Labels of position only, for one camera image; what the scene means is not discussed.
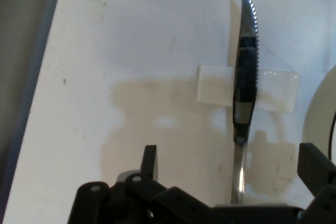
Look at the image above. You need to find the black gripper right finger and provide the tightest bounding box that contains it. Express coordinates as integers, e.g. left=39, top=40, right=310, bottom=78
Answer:
left=297, top=142, right=336, bottom=224

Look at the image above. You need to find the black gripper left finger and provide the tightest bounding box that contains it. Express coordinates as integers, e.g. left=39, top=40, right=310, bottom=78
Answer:
left=68, top=144, right=218, bottom=224

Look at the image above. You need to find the serrated steel table knife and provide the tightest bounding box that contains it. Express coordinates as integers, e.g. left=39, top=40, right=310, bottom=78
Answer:
left=229, top=0, right=261, bottom=205

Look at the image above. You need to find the white bowl with dark rim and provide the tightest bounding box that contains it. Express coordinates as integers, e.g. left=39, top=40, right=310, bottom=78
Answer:
left=301, top=66, right=336, bottom=158

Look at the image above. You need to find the white ceramic cutlery rest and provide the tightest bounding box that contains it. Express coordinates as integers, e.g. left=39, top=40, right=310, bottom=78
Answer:
left=196, top=64, right=299, bottom=114

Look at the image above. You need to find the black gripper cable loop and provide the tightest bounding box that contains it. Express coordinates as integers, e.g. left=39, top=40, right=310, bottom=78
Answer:
left=327, top=107, right=336, bottom=162

